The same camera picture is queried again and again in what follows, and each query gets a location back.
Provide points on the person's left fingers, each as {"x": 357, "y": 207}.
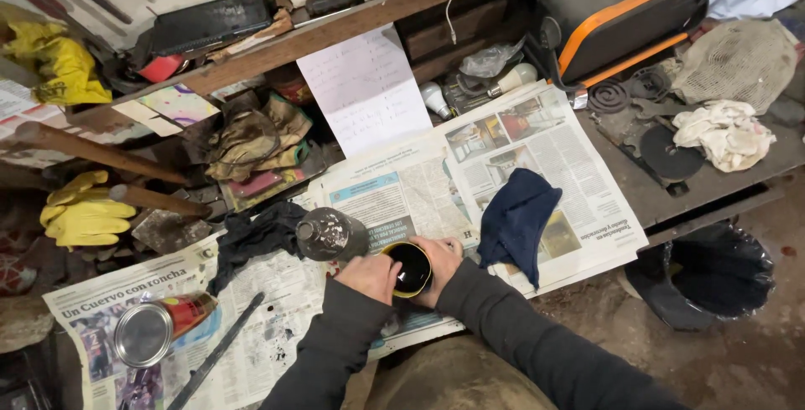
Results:
{"x": 388, "y": 261}

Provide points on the dirty tan work gloves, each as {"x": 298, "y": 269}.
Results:
{"x": 258, "y": 139}

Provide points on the rusty metal trowel blade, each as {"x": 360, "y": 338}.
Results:
{"x": 170, "y": 231}

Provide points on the yellow crumpled cloth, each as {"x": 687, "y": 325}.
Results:
{"x": 60, "y": 64}

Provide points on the person's left hand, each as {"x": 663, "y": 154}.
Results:
{"x": 368, "y": 278}

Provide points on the crumpled clear plastic bag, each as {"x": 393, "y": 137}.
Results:
{"x": 487, "y": 59}

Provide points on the wooden shelf with clutter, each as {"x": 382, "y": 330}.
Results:
{"x": 339, "y": 29}

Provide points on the black grinding disc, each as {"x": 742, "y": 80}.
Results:
{"x": 670, "y": 153}

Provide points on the yellow rubber gloves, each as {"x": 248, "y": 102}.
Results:
{"x": 82, "y": 212}

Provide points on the white crumpled rag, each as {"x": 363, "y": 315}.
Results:
{"x": 723, "y": 133}

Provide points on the beige mesh cloth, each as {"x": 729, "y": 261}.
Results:
{"x": 736, "y": 61}

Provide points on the red tin can, metal base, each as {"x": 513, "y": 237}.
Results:
{"x": 157, "y": 328}

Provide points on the handwritten white paper sheet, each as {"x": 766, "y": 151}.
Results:
{"x": 368, "y": 89}

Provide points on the bin with black bag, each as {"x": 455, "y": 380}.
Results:
{"x": 704, "y": 278}

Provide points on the white light bulb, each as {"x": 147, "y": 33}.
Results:
{"x": 514, "y": 78}
{"x": 435, "y": 99}

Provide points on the dark paint-spotted bottle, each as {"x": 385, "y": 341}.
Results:
{"x": 330, "y": 234}

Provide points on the newspaper with colour photos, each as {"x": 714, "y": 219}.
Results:
{"x": 585, "y": 165}

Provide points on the black spiral metal disc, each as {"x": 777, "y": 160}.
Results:
{"x": 608, "y": 95}

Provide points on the black tin with yellow rim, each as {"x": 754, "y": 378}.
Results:
{"x": 412, "y": 268}

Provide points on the person's tan trousers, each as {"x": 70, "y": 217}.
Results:
{"x": 453, "y": 375}

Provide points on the ink-stained newspaper with bold headline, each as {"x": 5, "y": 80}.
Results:
{"x": 277, "y": 315}

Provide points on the colourful printed card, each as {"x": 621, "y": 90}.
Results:
{"x": 176, "y": 105}

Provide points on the person's right fingers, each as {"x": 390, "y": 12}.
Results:
{"x": 448, "y": 246}

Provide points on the black and orange tool case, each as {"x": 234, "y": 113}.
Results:
{"x": 616, "y": 7}

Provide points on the newspaper with blue header box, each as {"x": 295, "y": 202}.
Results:
{"x": 402, "y": 190}

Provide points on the navy blue cloth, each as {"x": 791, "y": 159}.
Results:
{"x": 515, "y": 221}

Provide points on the flat dark metal bar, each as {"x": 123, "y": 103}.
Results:
{"x": 217, "y": 353}

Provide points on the black rag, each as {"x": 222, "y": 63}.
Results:
{"x": 251, "y": 237}

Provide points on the person's right hand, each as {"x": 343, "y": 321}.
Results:
{"x": 443, "y": 262}

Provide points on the black flat case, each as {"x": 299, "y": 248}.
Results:
{"x": 211, "y": 23}

